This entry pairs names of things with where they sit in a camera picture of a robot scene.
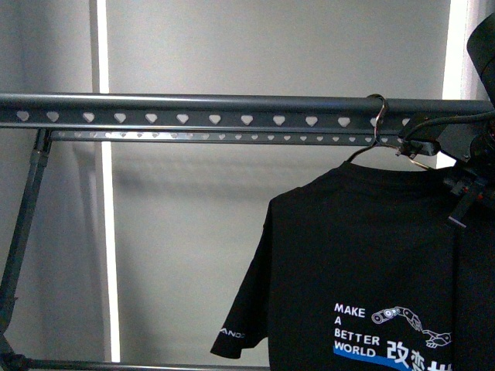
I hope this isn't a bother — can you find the black printed t-shirt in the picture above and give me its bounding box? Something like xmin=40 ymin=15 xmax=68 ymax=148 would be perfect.
xmin=211 ymin=162 xmax=494 ymax=370

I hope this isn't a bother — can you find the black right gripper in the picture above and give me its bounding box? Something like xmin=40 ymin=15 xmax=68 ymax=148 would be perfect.
xmin=398 ymin=115 xmax=494 ymax=229

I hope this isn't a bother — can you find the grey metal clothes rack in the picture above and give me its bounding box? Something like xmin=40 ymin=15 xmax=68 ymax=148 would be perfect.
xmin=0 ymin=91 xmax=495 ymax=371

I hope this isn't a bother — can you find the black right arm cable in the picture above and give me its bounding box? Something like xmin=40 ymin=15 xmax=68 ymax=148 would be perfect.
xmin=401 ymin=110 xmax=495 ymax=142

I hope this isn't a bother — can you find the metal clothes hanger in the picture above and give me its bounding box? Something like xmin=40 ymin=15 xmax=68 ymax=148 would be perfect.
xmin=341 ymin=94 xmax=434 ymax=172

